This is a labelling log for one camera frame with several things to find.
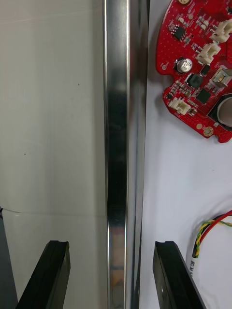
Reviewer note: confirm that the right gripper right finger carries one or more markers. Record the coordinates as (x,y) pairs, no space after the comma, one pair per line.
(174,280)

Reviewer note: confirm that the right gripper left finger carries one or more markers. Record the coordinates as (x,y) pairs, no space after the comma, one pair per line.
(48,277)

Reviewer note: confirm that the round red circuit board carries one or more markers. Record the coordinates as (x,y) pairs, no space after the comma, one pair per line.
(193,60)

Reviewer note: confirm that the white sheet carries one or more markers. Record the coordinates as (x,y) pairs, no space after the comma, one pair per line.
(183,173)

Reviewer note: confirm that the steel tray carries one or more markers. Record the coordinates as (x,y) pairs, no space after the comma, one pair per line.
(117,144)

